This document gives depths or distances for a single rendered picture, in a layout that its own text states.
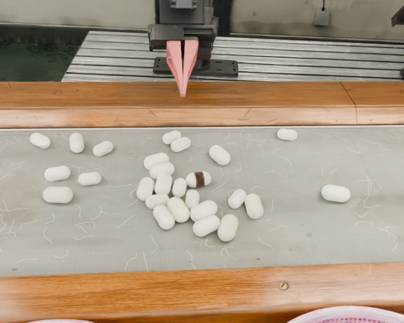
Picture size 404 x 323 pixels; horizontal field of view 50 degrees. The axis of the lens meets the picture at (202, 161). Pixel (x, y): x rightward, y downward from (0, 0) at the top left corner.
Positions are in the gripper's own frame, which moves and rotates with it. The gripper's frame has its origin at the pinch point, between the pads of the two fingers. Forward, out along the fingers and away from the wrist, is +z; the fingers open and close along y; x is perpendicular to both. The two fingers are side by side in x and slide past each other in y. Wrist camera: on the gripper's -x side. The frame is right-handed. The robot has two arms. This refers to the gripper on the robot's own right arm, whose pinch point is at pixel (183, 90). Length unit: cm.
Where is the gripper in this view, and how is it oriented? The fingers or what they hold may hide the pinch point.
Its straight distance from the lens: 66.2
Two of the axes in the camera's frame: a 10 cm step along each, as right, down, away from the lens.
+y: 10.0, -0.2, 0.8
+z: 0.3, 9.8, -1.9
